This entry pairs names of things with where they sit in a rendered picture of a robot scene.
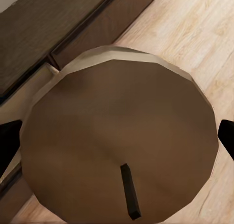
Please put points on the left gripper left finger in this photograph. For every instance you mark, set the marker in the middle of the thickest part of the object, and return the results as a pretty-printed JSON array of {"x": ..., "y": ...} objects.
[{"x": 9, "y": 143}]

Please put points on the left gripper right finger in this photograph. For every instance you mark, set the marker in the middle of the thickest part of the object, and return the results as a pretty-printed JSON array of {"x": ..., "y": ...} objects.
[{"x": 226, "y": 135}]

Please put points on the cabinet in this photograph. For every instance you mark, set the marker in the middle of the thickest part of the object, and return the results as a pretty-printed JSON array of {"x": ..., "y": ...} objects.
[{"x": 37, "y": 39}]

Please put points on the pillar candle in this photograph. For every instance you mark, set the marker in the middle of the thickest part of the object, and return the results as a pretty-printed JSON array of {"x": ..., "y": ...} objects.
[{"x": 118, "y": 136}]

